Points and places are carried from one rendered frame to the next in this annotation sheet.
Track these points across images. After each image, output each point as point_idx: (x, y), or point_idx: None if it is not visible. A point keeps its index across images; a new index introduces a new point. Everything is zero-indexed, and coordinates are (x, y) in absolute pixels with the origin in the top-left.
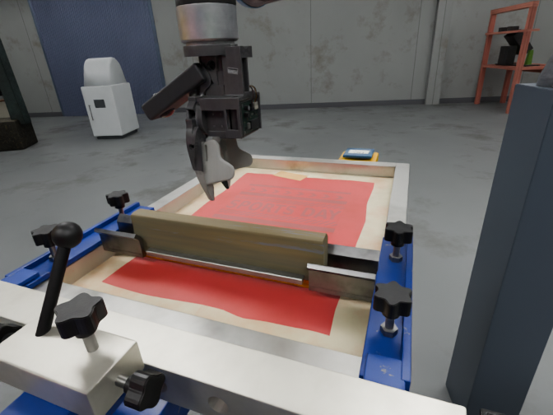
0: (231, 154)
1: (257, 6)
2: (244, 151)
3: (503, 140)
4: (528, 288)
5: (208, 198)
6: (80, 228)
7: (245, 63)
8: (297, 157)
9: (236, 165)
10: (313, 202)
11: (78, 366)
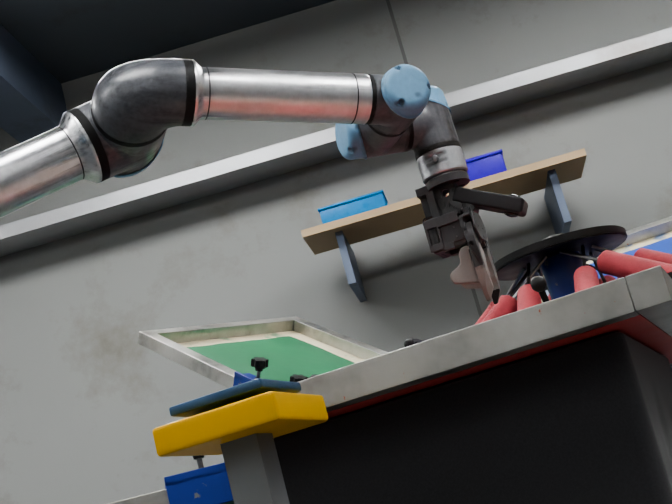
0: (470, 267)
1: (405, 120)
2: (455, 269)
3: None
4: None
5: (498, 301)
6: (531, 282)
7: (422, 203)
8: (446, 334)
9: (470, 279)
10: None
11: None
